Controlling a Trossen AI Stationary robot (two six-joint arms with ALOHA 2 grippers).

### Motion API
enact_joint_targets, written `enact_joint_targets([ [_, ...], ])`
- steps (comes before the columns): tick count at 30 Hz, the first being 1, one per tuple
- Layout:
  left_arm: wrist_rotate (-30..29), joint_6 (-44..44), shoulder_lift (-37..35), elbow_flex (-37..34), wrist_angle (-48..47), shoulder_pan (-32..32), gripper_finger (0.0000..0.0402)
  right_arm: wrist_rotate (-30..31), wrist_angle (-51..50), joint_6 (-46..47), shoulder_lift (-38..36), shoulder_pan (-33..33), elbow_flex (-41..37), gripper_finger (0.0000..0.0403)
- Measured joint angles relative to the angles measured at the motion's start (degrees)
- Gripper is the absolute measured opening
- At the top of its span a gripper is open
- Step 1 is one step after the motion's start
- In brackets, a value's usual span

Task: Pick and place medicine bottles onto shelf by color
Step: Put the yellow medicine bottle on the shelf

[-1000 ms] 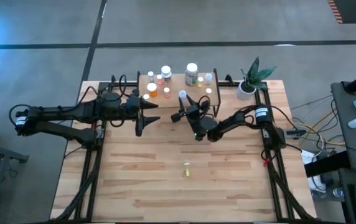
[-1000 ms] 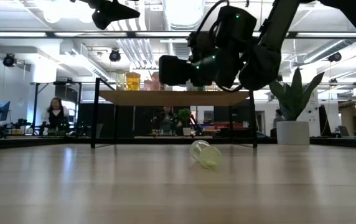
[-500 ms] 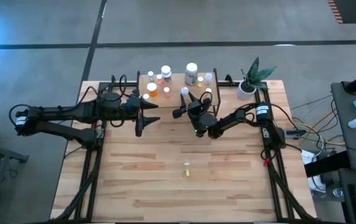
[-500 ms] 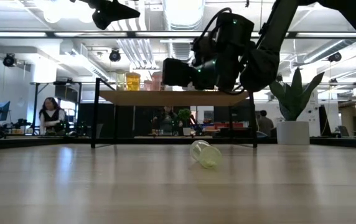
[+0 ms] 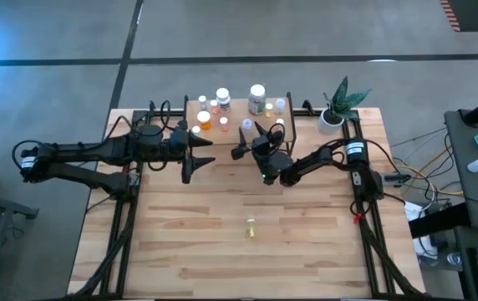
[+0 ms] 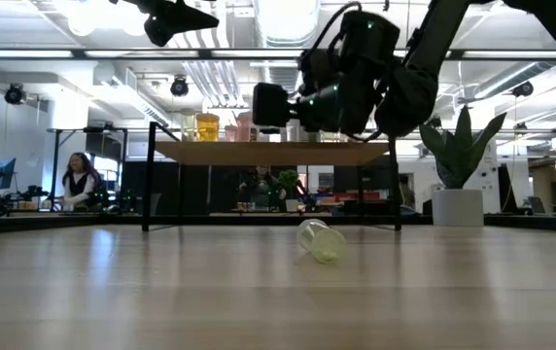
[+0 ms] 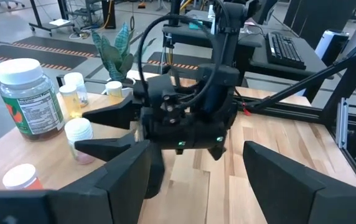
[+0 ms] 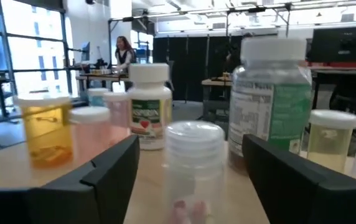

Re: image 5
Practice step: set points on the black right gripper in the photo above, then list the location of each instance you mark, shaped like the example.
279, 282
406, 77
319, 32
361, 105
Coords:
269, 158

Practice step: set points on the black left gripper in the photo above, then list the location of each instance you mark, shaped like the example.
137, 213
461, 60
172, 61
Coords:
180, 146

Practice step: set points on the orange pill bottle white cap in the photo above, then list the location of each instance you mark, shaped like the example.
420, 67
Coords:
204, 117

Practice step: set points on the yellow pill bottle white cap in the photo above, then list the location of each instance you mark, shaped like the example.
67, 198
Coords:
269, 108

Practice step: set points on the clear blue-tinted pill bottle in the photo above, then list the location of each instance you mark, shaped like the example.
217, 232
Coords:
280, 103

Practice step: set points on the large green-labelled supplement bottle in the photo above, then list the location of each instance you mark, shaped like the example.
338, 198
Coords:
257, 92

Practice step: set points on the small red-tinted pill bottle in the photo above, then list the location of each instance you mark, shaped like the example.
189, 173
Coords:
214, 104

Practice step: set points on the small clear white-capped vial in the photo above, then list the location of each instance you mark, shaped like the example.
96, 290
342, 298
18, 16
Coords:
202, 100

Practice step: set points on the white aspirin bottle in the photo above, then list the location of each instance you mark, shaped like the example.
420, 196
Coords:
222, 94

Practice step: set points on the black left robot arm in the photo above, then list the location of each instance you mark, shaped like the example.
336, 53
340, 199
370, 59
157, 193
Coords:
88, 156

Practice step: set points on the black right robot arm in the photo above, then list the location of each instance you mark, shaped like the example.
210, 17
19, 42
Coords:
331, 161

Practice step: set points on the snake plant in white pot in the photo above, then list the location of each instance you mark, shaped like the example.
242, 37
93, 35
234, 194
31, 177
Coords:
329, 125

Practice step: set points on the yellow-green bottle yellow pills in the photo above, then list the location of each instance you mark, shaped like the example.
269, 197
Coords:
250, 229

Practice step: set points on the red clip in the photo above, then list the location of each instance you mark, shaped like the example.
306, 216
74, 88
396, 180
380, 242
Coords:
357, 217

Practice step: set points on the white power adapter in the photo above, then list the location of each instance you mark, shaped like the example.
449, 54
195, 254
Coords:
412, 210

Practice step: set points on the white power strip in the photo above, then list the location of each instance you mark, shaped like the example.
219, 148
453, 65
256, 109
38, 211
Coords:
425, 248

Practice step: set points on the dark grey side table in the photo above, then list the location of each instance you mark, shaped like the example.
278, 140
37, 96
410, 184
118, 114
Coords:
473, 188

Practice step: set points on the wooden shelf black metal frame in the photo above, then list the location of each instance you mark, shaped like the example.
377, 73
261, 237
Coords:
239, 134

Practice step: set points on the black aluminium rig frame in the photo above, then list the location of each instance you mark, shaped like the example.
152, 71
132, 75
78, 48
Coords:
166, 113

